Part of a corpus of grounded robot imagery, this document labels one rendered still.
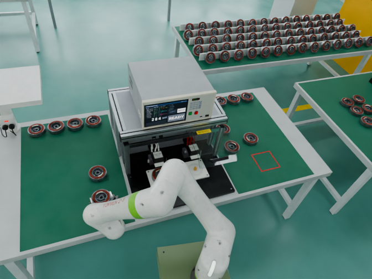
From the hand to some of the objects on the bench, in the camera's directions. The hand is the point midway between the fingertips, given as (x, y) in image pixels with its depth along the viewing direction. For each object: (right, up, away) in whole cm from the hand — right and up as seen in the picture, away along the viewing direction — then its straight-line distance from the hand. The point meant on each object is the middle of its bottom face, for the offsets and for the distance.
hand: (101, 197), depth 179 cm
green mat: (+98, +38, +53) cm, 118 cm away
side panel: (+2, +33, +34) cm, 48 cm away
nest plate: (+57, +14, +22) cm, 62 cm away
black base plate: (+45, +12, +20) cm, 51 cm away
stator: (0, -2, +2) cm, 2 cm away
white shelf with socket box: (-59, +36, +28) cm, 74 cm away
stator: (-6, +12, +13) cm, 19 cm away
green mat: (-23, +16, +14) cm, 31 cm away
